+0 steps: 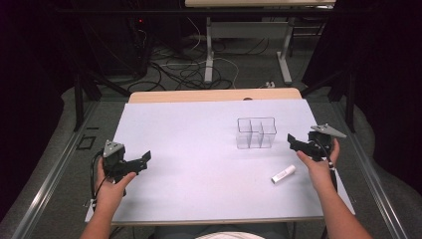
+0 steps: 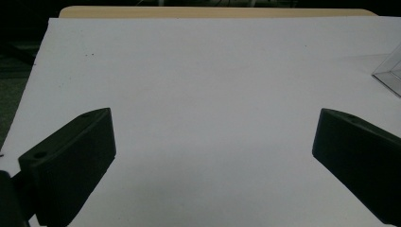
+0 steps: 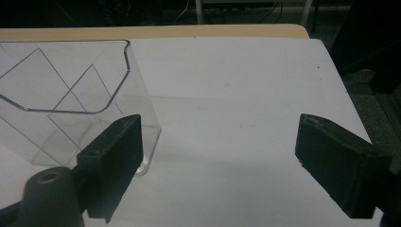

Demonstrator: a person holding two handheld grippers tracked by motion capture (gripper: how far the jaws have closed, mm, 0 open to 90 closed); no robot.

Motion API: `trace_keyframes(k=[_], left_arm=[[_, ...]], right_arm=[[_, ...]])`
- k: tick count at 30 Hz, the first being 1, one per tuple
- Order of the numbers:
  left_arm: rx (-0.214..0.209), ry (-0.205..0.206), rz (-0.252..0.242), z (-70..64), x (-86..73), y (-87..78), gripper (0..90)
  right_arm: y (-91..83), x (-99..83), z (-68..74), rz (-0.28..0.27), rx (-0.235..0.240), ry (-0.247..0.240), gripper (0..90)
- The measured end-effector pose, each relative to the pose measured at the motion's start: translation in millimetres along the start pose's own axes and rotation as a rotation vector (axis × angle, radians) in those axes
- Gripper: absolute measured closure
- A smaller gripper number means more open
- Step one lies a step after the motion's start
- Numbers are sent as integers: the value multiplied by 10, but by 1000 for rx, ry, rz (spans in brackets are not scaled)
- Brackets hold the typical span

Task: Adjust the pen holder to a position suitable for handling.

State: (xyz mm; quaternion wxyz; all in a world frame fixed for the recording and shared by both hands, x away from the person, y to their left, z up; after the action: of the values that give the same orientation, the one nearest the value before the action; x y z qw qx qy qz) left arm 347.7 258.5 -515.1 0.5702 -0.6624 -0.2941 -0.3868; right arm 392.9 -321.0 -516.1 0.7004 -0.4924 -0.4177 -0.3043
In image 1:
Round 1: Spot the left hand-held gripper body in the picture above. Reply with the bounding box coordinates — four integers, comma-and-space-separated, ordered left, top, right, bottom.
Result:
102, 139, 133, 184

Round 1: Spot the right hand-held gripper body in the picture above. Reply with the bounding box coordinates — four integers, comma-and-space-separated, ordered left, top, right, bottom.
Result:
307, 122, 348, 162

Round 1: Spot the person's right hand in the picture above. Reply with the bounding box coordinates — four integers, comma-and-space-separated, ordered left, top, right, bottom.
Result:
296, 137, 341, 194

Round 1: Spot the person's left hand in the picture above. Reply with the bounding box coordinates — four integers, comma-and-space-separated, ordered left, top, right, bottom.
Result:
95, 161, 138, 213

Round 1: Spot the white tube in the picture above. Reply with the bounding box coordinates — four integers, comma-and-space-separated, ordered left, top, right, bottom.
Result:
270, 164, 298, 185

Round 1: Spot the clear plastic organizer box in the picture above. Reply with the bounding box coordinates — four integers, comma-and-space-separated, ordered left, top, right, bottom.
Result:
235, 117, 278, 150

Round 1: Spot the black metal stand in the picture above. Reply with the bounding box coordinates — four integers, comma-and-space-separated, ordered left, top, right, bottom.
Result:
300, 68, 357, 134
71, 66, 132, 133

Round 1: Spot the white table mat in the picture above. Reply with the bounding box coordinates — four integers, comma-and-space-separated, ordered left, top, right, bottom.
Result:
85, 98, 356, 224

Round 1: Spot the wooden table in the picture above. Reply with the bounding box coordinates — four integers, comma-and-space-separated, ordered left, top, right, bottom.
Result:
127, 87, 304, 105

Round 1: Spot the person's white shirt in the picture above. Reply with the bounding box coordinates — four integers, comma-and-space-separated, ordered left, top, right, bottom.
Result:
194, 231, 267, 239

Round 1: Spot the black computer tower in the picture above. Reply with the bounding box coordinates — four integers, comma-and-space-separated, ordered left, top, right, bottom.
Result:
96, 14, 150, 79

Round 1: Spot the white desk with metal legs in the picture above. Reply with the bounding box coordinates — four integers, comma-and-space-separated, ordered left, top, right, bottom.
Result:
184, 0, 336, 86

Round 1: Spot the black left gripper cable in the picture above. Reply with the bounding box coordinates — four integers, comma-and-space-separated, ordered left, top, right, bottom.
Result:
89, 149, 108, 211

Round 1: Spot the metal floor rail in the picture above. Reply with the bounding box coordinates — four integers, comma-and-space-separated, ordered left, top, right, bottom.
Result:
9, 99, 101, 239
331, 99, 407, 239

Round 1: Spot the tangle of black floor cables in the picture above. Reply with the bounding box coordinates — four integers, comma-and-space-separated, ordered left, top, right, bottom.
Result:
126, 36, 271, 94

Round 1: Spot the white floor cable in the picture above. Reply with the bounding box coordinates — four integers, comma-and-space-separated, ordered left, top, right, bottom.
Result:
185, 16, 241, 90

